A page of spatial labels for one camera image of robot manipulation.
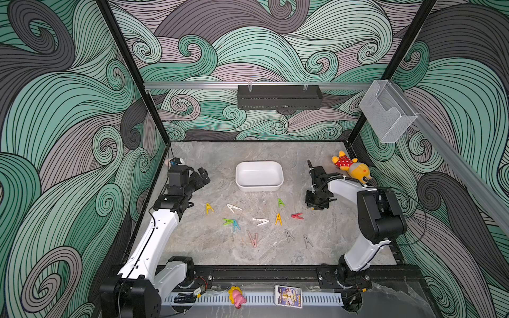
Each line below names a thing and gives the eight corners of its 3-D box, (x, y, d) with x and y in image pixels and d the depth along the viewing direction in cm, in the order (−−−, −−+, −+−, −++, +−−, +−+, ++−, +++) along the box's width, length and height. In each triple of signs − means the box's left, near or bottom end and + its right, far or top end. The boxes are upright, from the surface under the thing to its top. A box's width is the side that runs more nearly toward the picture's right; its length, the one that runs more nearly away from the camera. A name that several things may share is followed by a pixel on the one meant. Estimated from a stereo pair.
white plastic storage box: (235, 193, 100) (234, 186, 95) (236, 168, 110) (236, 161, 106) (284, 193, 100) (285, 186, 95) (281, 168, 110) (282, 161, 106)
